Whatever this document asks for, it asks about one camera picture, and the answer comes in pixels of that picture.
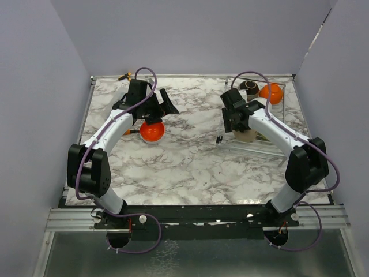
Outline yellow black T-handle key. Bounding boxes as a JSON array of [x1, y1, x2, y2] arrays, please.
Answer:
[[118, 72, 131, 81]]

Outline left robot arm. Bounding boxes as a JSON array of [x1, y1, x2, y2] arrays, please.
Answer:
[[66, 80, 179, 228]]

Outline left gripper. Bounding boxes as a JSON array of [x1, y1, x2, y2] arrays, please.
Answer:
[[140, 89, 178, 125]]

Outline white orange striped bowl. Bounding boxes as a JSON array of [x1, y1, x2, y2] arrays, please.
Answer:
[[232, 130, 257, 143]]

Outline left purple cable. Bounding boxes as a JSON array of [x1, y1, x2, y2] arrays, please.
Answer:
[[74, 67, 158, 200]]

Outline orange handled screwdriver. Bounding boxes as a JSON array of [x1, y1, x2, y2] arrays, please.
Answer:
[[124, 130, 140, 136]]

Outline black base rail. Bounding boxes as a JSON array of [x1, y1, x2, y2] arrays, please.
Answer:
[[84, 204, 299, 241]]

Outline aluminium frame rail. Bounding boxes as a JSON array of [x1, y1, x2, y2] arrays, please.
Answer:
[[44, 207, 99, 232]]

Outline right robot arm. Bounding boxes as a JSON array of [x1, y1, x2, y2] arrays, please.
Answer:
[[220, 88, 329, 226]]

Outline purple cable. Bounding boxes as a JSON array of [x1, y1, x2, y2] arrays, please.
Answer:
[[232, 70, 341, 252], [74, 67, 158, 200]]

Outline white bowl orange outside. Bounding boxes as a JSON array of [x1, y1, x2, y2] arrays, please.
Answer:
[[259, 83, 283, 105]]

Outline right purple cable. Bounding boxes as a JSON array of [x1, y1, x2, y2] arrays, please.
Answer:
[[232, 70, 341, 252]]

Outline beige bowl dark outside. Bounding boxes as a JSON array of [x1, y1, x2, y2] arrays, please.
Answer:
[[238, 80, 259, 102]]

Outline red orange glossy bowl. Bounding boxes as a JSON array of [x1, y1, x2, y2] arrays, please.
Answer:
[[139, 122, 165, 140]]

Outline white shallow bowl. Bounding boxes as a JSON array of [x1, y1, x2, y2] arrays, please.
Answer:
[[142, 136, 164, 145]]

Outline white bowl grey outside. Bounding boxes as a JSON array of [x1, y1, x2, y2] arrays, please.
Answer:
[[252, 97, 273, 113]]

